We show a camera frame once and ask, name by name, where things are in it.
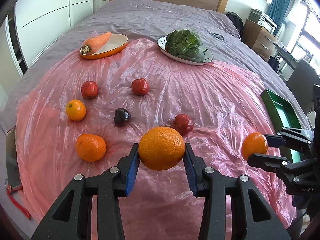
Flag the wooden nightstand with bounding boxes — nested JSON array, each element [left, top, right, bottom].
[[242, 19, 278, 62]]

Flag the large orange mandarin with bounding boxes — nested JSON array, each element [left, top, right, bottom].
[[138, 127, 185, 171]]

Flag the grey office chair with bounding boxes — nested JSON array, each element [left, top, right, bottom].
[[286, 60, 319, 114]]

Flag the blue curtain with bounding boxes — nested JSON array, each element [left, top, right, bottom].
[[267, 0, 291, 35]]

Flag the printer on nightstand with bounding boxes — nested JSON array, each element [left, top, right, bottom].
[[248, 9, 277, 34]]

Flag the dark purple plum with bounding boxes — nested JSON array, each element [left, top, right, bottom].
[[114, 108, 131, 125]]

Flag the red apple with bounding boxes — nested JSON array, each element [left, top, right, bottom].
[[131, 78, 150, 95], [171, 114, 194, 136], [81, 81, 99, 99]]

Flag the green tray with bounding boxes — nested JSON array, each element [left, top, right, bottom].
[[260, 88, 304, 163]]

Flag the white oval plate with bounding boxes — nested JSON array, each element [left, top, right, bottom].
[[157, 36, 214, 66]]

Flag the black glasses on bed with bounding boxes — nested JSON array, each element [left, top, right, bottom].
[[209, 32, 225, 41]]

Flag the orange oval dish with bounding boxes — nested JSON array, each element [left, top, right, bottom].
[[80, 33, 129, 60]]

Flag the carrot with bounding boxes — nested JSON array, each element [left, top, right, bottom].
[[80, 32, 112, 55]]

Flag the red cord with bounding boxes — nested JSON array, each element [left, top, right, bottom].
[[5, 184, 32, 220]]

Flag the small orange mandarin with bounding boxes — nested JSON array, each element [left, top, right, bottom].
[[66, 99, 86, 121]]

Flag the pink plastic sheet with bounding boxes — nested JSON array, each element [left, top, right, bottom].
[[16, 39, 296, 227]]

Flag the purple bed sheet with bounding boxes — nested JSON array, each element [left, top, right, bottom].
[[1, 0, 311, 138]]

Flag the white wardrobe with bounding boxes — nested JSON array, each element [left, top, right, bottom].
[[1, 0, 94, 76]]

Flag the black backpack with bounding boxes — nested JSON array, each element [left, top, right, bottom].
[[226, 12, 244, 39]]

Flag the green bok choy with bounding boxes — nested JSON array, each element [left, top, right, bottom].
[[165, 29, 205, 62]]

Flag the dark tablet at bedside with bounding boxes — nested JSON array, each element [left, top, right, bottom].
[[5, 127, 22, 191]]

